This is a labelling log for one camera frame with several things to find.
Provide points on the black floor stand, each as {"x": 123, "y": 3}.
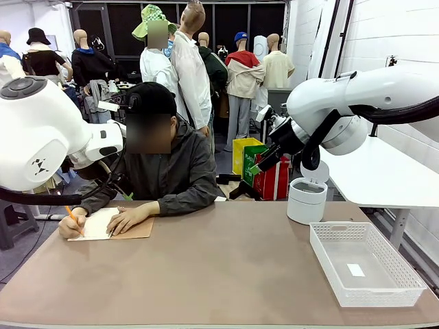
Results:
{"x": 245, "y": 188}

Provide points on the white lidded trash can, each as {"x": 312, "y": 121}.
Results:
{"x": 305, "y": 205}

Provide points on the tall mannequin white shirt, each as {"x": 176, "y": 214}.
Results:
{"x": 192, "y": 75}

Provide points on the person right hand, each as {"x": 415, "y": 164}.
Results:
{"x": 70, "y": 226}

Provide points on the spiral notebook brown cover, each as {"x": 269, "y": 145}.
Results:
{"x": 97, "y": 226}

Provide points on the person left hand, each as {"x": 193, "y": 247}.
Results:
{"x": 133, "y": 216}

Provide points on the mannequin blue white top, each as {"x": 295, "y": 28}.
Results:
{"x": 8, "y": 61}

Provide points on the mannequin black top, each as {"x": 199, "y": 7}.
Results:
{"x": 43, "y": 61}

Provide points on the mannequin beige shirt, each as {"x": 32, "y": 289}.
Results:
{"x": 278, "y": 68}

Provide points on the green recycling bin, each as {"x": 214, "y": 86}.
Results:
{"x": 247, "y": 157}

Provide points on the grey cabinet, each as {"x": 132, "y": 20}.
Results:
{"x": 278, "y": 97}

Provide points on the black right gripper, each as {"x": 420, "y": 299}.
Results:
{"x": 286, "y": 137}

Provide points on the mannequin red beige jacket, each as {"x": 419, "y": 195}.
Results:
{"x": 243, "y": 75}

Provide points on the small black wall camera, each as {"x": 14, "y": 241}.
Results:
{"x": 392, "y": 62}

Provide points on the head mounted camera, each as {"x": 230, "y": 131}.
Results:
{"x": 108, "y": 105}

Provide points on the mannequin dark green hoodie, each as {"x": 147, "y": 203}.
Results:
{"x": 216, "y": 72}

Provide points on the seated person grey jacket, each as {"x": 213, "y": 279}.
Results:
{"x": 171, "y": 171}

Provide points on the white torso form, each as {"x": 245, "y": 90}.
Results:
{"x": 260, "y": 46}

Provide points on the person left forearm grey sleeve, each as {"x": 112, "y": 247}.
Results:
{"x": 185, "y": 204}

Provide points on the white perforated plastic basket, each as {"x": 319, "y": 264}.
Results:
{"x": 377, "y": 298}

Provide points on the red recycling bin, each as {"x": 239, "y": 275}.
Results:
{"x": 274, "y": 185}

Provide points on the person right forearm grey sleeve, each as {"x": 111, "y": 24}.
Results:
{"x": 96, "y": 202}

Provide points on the blue cap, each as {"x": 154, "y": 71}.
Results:
{"x": 240, "y": 36}

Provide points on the mannequin navy sweater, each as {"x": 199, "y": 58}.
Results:
{"x": 91, "y": 65}

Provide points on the yellow pencil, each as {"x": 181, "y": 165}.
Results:
{"x": 68, "y": 210}

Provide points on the black cap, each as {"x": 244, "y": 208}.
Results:
{"x": 154, "y": 97}

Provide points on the black bucket hat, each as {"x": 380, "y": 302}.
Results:
{"x": 37, "y": 36}

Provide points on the yellow recycling bin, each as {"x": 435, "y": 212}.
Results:
{"x": 238, "y": 154}

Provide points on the right wrist camera mount bracket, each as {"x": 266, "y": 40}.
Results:
{"x": 278, "y": 121}

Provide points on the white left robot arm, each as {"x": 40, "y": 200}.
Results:
{"x": 41, "y": 130}

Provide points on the white side table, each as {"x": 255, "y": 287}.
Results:
{"x": 384, "y": 178}

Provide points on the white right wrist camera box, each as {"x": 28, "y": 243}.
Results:
{"x": 263, "y": 113}

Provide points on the grey step stool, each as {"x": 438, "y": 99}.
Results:
{"x": 17, "y": 222}

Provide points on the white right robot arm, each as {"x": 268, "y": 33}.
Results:
{"x": 377, "y": 89}

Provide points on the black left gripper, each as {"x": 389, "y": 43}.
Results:
{"x": 92, "y": 173}

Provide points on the green checked bucket hat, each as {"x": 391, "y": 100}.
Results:
{"x": 144, "y": 27}

